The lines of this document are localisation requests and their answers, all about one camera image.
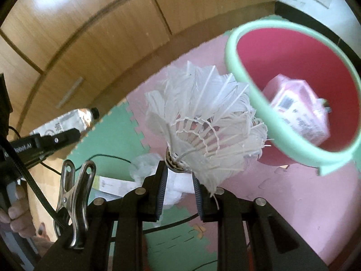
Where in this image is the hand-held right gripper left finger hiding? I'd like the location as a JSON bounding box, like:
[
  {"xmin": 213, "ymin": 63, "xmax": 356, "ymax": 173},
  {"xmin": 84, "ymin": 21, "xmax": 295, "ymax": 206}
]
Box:
[{"xmin": 35, "ymin": 160, "xmax": 170, "ymax": 271}]

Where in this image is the green and white cardboard box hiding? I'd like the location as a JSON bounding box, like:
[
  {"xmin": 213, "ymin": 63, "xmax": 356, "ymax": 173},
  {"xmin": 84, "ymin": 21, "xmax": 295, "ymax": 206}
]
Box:
[{"xmin": 92, "ymin": 175, "xmax": 141, "ymax": 198}]

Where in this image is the silver tube with black cap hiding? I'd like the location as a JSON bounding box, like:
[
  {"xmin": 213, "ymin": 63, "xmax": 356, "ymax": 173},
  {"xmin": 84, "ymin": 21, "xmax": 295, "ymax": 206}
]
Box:
[{"xmin": 28, "ymin": 107, "xmax": 100, "ymax": 137}]

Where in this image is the white tissue wad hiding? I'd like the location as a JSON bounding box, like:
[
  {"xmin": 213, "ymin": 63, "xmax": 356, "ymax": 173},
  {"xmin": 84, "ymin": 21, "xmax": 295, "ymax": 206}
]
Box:
[{"xmin": 163, "ymin": 171, "xmax": 195, "ymax": 205}]

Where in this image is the pink tissue pack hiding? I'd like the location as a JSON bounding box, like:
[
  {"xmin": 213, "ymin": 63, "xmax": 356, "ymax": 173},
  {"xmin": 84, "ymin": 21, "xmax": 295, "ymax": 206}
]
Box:
[{"xmin": 262, "ymin": 74, "xmax": 331, "ymax": 147}]

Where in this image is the red bin with green rim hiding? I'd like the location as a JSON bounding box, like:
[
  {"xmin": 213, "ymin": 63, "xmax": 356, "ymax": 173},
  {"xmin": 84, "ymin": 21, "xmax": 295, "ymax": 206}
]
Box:
[{"xmin": 224, "ymin": 17, "xmax": 361, "ymax": 177}]

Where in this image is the person's left hand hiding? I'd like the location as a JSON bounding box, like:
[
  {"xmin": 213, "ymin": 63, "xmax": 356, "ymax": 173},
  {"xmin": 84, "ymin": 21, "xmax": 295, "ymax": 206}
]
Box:
[{"xmin": 0, "ymin": 186, "xmax": 36, "ymax": 238}]

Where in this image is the metal cabinet handle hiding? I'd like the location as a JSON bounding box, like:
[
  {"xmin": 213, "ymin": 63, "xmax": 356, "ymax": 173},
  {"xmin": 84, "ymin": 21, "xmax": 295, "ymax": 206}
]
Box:
[{"xmin": 56, "ymin": 77, "xmax": 84, "ymax": 108}]

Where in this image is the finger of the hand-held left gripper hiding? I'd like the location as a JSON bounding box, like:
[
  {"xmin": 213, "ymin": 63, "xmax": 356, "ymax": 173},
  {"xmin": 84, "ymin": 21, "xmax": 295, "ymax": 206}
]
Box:
[{"xmin": 37, "ymin": 128, "xmax": 81, "ymax": 159}]

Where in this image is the clear plastic bag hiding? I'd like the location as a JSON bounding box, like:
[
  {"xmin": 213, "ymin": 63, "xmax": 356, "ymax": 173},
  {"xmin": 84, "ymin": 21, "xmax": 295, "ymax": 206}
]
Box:
[{"xmin": 128, "ymin": 152, "xmax": 164, "ymax": 184}]

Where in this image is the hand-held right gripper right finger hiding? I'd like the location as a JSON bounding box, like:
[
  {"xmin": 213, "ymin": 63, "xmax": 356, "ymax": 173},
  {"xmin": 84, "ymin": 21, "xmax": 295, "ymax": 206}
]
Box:
[{"xmin": 192, "ymin": 173, "xmax": 329, "ymax": 271}]

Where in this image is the pink foam mat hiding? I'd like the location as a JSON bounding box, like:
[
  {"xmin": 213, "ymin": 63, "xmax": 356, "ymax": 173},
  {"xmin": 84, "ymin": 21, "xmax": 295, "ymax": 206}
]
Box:
[{"xmin": 125, "ymin": 31, "xmax": 359, "ymax": 263}]

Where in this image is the light wooden cabinet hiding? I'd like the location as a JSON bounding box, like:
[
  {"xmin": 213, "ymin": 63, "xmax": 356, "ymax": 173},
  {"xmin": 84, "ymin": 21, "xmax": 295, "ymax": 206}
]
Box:
[{"xmin": 0, "ymin": 0, "xmax": 278, "ymax": 159}]

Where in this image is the metal spring clamp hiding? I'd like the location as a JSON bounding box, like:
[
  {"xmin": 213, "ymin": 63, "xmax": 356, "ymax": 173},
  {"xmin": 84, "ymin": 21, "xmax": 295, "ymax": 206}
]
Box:
[{"xmin": 53, "ymin": 159, "xmax": 96, "ymax": 249}]

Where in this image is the white feather shuttlecock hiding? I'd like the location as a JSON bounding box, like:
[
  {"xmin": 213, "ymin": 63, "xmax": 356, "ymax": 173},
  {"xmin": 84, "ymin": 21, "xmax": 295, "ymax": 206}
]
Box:
[{"xmin": 144, "ymin": 61, "xmax": 275, "ymax": 211}]

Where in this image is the clear plastic blister tray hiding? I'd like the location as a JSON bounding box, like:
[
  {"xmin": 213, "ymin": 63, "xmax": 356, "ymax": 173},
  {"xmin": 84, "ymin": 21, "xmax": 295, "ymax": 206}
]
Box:
[{"xmin": 90, "ymin": 190, "xmax": 125, "ymax": 204}]

